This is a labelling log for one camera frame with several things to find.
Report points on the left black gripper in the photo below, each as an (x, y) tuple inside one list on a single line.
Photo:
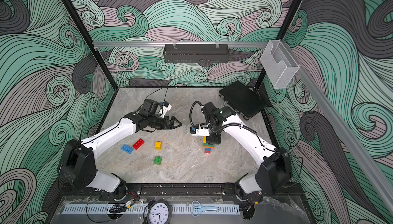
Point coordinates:
[(170, 126)]

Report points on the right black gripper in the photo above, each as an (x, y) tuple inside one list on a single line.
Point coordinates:
[(211, 139)]

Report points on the green long lego brick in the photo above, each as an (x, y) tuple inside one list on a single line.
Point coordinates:
[(208, 145)]

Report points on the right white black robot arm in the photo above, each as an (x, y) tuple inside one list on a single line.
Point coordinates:
[(274, 164)]

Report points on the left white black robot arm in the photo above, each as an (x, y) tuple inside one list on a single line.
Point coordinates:
[(78, 161)]

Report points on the yellow square lego brick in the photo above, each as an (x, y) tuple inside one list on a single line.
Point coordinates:
[(158, 145)]

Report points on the green square lego brick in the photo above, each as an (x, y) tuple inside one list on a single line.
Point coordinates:
[(157, 160)]

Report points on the red long lego brick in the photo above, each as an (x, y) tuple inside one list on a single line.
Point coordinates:
[(138, 144)]

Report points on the light blue lego brick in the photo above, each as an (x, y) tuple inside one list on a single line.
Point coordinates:
[(127, 149)]

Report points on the black briefcase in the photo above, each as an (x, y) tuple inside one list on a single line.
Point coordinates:
[(242, 100)]

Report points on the light blue scissors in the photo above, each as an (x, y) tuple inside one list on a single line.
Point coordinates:
[(198, 208)]

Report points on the white analog clock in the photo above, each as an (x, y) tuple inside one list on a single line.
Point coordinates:
[(159, 212)]

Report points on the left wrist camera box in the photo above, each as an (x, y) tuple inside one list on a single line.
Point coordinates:
[(154, 108)]

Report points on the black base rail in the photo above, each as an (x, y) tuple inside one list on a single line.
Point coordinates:
[(223, 191)]

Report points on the clear plastic wall holder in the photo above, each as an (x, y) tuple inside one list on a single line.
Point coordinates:
[(279, 63)]

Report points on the white slotted cable duct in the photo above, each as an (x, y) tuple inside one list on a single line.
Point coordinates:
[(222, 209)]

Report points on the aluminium back rail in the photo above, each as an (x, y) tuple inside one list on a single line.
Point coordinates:
[(161, 44)]

